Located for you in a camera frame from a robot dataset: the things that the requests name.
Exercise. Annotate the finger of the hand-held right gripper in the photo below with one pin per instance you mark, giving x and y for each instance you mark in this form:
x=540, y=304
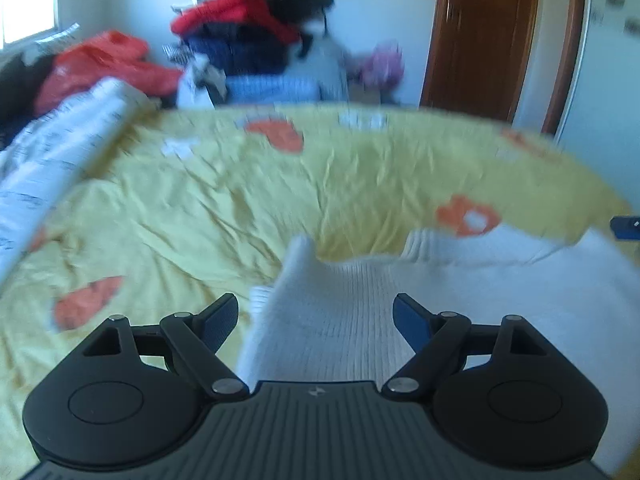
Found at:
x=626, y=229

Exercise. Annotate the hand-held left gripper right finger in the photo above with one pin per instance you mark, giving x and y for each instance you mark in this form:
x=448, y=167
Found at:
x=410, y=320

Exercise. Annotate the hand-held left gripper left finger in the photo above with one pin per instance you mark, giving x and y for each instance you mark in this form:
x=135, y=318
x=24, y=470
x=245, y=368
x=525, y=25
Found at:
x=222, y=317

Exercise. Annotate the white knit sweater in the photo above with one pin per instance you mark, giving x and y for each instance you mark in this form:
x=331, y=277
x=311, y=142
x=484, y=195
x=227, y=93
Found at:
x=350, y=300

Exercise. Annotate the yellow carrot print bedsheet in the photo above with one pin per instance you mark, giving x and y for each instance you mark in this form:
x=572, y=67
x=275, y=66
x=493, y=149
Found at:
x=200, y=200

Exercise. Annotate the light blue knit garment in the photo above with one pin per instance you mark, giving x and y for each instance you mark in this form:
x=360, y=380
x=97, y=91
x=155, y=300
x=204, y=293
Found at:
x=270, y=90

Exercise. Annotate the black and white patterned bag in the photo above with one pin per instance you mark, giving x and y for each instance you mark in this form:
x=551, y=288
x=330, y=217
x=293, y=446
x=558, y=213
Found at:
x=200, y=82

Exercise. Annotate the white printed quilt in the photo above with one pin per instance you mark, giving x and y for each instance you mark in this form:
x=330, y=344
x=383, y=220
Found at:
x=55, y=150

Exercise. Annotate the brown wooden door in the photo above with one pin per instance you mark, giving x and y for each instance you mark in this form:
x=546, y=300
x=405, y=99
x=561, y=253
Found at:
x=480, y=35

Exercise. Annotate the pink plastic bag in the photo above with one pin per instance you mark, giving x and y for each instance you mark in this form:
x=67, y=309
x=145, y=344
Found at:
x=382, y=65

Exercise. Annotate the grey cloth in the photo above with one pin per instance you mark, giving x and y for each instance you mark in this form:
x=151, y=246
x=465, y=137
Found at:
x=327, y=70

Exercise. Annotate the navy garment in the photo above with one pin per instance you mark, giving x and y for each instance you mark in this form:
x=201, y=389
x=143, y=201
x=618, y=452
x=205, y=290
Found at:
x=245, y=50

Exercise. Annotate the red plastic bag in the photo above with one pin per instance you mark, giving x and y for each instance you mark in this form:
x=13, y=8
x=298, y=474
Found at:
x=95, y=62

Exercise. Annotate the dark cloth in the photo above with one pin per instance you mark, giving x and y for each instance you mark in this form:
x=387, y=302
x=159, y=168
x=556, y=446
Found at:
x=17, y=95

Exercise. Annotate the red garment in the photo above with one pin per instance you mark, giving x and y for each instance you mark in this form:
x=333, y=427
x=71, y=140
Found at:
x=230, y=10

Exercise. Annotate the window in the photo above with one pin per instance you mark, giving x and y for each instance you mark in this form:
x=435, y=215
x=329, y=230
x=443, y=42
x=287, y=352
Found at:
x=27, y=0

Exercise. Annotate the brown wooden door frame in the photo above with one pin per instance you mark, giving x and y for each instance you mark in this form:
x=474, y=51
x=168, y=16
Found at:
x=567, y=45

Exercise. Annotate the flower wall sticker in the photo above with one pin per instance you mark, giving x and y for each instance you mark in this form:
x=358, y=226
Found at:
x=631, y=26
x=596, y=17
x=614, y=1

